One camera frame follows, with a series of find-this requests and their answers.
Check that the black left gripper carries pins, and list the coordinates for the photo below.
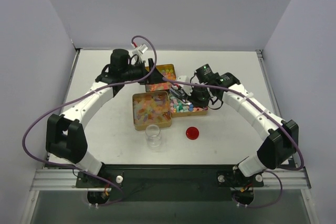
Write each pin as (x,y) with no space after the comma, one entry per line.
(150,69)

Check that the shiny metal scoop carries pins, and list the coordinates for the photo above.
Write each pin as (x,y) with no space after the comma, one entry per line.
(180,97)

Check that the gold tin popsicle candies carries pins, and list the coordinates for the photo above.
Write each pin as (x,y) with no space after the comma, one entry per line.
(151,108)

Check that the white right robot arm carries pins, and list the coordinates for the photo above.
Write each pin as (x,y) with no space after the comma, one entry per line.
(279,137)

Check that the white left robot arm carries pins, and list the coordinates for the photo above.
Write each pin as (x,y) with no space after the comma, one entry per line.
(65,136)

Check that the gold tin pastel star candies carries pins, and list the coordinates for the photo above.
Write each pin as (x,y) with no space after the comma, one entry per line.
(180,109)

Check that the red jar lid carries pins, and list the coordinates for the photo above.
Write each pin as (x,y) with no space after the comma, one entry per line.
(192,133)

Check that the clear glass jar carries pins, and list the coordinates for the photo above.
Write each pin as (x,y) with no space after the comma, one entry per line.
(153,136)

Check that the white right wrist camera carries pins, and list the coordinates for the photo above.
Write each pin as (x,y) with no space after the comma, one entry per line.
(182,85)

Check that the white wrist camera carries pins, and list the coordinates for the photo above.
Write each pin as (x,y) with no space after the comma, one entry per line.
(140,50)
(182,85)

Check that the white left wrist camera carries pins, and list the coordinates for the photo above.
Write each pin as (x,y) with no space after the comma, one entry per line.
(140,50)

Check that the aluminium frame rail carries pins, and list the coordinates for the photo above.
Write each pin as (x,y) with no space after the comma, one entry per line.
(65,179)

